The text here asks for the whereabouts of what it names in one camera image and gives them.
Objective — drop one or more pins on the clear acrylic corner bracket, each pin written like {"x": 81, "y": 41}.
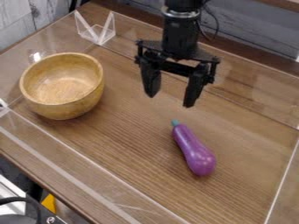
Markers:
{"x": 99, "y": 34}

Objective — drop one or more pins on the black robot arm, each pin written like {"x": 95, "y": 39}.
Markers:
{"x": 182, "y": 3}

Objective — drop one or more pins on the yellow black device bottom left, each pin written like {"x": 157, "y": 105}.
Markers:
{"x": 45, "y": 215}

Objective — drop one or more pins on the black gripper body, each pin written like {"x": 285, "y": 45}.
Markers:
{"x": 177, "y": 53}

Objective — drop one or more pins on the clear acrylic tray wall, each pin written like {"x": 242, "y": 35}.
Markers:
{"x": 103, "y": 198}

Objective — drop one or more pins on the purple toy eggplant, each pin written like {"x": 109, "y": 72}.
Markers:
{"x": 199, "y": 158}

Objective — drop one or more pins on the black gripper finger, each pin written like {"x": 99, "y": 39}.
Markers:
{"x": 151, "y": 76}
{"x": 199, "y": 79}

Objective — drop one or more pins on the brown wooden bowl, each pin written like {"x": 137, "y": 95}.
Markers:
{"x": 63, "y": 85}

